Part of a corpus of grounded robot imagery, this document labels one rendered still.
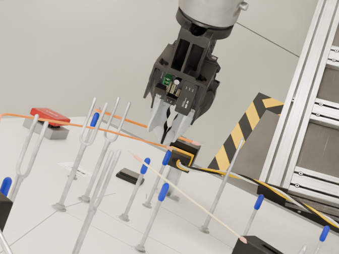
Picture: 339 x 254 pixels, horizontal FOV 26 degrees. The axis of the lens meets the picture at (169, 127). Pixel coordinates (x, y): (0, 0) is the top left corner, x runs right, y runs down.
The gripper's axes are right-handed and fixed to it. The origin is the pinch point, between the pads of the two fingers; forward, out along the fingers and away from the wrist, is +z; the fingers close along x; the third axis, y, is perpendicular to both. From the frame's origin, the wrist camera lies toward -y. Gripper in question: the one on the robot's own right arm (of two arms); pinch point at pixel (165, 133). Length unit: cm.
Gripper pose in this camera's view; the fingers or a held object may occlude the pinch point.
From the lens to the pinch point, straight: 102.1
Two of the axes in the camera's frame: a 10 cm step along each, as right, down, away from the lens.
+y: -2.8, 4.9, -8.2
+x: 9.2, 3.9, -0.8
